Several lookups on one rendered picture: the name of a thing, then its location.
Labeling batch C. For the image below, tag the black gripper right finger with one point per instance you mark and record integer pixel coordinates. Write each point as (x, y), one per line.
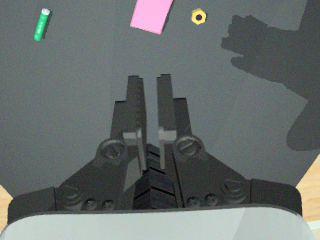
(203, 180)

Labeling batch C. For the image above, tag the yellow hex nut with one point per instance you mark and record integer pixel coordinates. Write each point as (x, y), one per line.
(198, 16)

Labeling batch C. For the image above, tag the green battery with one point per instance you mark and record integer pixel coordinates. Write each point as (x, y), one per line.
(41, 24)

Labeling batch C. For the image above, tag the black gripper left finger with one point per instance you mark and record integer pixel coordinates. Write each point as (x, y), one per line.
(99, 185)

